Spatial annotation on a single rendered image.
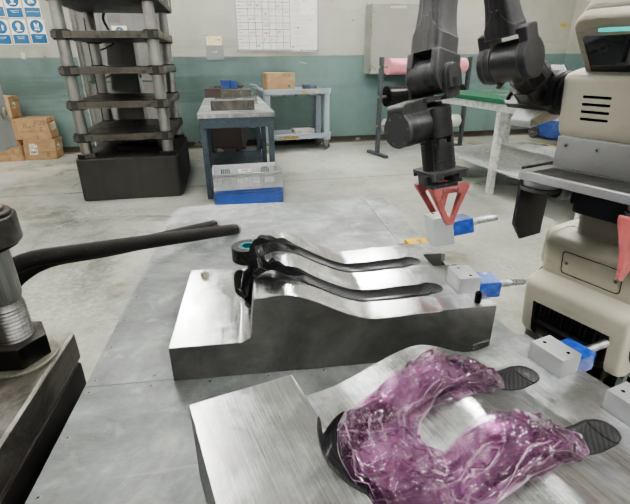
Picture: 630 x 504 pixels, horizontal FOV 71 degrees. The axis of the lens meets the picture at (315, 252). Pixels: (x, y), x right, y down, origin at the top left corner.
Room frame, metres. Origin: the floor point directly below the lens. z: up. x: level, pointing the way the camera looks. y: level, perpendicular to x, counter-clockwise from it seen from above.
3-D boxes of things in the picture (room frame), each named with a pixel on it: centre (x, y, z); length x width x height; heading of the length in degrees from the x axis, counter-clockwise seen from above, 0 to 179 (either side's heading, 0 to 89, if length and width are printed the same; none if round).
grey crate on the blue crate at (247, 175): (3.90, 0.61, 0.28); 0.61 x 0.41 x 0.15; 101
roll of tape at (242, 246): (0.97, 0.16, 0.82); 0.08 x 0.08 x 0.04
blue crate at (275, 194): (3.90, 0.61, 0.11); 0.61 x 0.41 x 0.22; 101
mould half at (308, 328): (0.69, -0.02, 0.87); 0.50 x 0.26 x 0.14; 97
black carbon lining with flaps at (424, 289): (0.68, -0.03, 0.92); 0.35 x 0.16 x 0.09; 97
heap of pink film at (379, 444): (0.35, -0.15, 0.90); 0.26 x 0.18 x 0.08; 114
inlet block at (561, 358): (0.51, -0.37, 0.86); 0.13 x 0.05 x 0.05; 114
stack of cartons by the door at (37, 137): (6.19, 3.99, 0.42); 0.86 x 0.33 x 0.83; 101
